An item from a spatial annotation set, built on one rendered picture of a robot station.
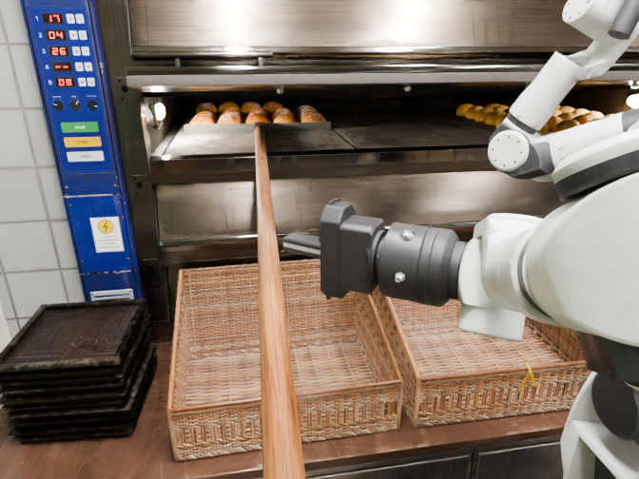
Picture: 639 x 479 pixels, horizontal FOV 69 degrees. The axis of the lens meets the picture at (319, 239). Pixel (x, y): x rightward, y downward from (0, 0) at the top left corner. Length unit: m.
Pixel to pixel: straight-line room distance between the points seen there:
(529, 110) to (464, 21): 0.56
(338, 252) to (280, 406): 0.22
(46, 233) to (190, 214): 0.40
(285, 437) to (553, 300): 0.21
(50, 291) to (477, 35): 1.45
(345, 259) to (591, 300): 0.33
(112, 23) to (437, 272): 1.09
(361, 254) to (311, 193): 0.91
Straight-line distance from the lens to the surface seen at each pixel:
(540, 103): 1.00
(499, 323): 0.51
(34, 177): 1.49
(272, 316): 0.51
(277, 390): 0.41
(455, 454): 1.33
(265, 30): 1.34
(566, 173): 0.28
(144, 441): 1.31
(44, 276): 1.60
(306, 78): 1.21
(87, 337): 1.32
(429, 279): 0.51
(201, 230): 1.43
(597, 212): 0.27
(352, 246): 0.54
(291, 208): 1.43
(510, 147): 0.97
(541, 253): 0.29
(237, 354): 1.52
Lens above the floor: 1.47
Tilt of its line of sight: 22 degrees down
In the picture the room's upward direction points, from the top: straight up
